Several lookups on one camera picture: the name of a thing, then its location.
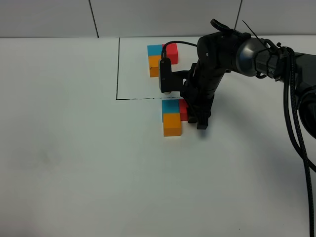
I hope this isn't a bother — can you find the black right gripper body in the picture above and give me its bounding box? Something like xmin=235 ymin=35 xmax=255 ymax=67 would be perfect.
xmin=181 ymin=63 xmax=224 ymax=116

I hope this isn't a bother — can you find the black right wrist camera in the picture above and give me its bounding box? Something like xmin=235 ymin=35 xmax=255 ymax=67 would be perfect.
xmin=159 ymin=58 xmax=189 ymax=93

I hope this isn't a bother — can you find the red template block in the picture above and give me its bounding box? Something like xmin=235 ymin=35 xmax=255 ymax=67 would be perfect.
xmin=166 ymin=43 xmax=178 ymax=65

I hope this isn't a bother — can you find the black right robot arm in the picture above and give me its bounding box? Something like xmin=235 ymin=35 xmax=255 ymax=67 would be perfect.
xmin=182 ymin=19 xmax=316 ymax=137

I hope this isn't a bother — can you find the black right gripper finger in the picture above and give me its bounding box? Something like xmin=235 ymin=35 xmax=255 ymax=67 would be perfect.
xmin=187 ymin=107 xmax=198 ymax=123
xmin=197 ymin=110 xmax=211 ymax=130

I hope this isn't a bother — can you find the orange template block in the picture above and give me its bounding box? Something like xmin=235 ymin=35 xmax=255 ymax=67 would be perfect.
xmin=148 ymin=55 xmax=161 ymax=78

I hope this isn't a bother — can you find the blue template block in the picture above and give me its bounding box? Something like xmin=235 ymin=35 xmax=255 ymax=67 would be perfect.
xmin=147 ymin=44 xmax=162 ymax=57

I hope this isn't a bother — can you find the black right camera cable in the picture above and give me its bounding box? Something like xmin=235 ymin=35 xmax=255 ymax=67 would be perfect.
xmin=160 ymin=40 xmax=316 ymax=237

